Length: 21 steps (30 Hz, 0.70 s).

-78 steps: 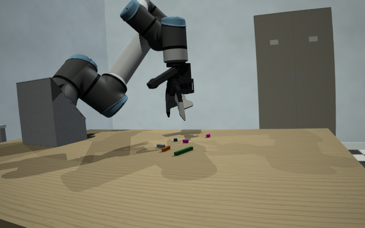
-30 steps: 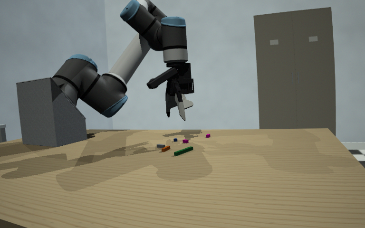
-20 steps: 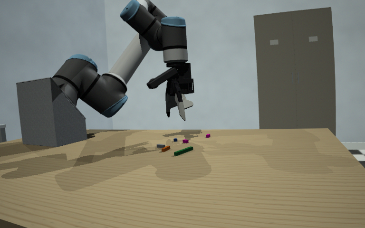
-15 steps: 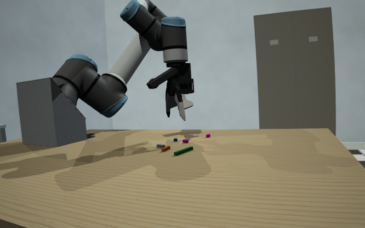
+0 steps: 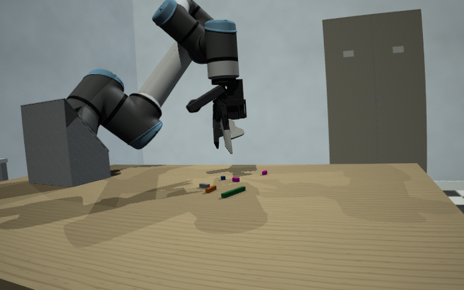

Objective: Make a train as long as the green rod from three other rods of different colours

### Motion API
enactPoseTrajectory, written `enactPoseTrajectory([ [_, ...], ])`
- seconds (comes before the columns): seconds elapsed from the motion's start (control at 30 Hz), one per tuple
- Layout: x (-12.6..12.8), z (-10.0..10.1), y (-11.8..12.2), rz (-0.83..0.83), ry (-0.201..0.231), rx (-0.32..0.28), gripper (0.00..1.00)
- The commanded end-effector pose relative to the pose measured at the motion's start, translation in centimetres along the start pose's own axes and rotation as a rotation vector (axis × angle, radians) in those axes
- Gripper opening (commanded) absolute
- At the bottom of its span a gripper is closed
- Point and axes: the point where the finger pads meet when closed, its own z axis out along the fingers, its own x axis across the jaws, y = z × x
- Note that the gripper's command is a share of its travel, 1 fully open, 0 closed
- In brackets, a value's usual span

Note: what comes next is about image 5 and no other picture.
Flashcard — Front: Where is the orange rod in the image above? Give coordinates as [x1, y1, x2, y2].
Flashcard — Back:
[205, 185, 216, 193]

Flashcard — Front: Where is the green rod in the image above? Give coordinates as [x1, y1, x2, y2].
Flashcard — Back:
[221, 186, 245, 198]

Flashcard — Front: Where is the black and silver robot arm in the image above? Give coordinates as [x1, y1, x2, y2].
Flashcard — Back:
[66, 0, 239, 149]

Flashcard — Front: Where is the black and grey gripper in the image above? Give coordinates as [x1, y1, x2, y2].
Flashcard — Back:
[211, 78, 247, 154]

